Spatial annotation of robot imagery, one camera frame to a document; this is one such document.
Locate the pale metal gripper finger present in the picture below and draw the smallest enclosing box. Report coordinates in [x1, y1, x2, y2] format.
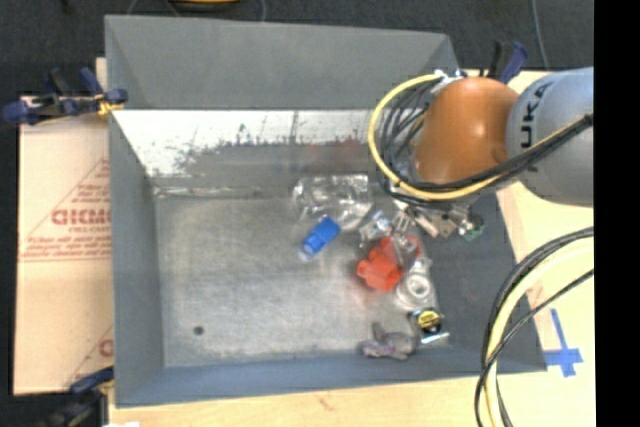
[358, 210, 394, 241]
[392, 214, 417, 266]

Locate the red spray bottle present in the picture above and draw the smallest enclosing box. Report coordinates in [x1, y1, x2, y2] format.
[356, 235, 438, 314]

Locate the clear plastic bottle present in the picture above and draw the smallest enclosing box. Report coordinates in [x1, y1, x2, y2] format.
[291, 173, 375, 230]

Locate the blue spray bottle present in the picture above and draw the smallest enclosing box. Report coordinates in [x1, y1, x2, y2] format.
[298, 215, 343, 263]

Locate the yellow and black tape measure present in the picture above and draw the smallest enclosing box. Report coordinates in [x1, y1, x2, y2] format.
[408, 308, 450, 346]

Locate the purple crumpled cloth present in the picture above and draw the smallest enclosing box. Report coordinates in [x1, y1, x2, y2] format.
[360, 321, 417, 361]

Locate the grey metal bin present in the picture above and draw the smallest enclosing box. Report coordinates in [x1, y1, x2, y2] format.
[103, 14, 548, 407]

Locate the brown cardboard board, red print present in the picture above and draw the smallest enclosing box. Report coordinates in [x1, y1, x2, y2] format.
[11, 113, 116, 397]

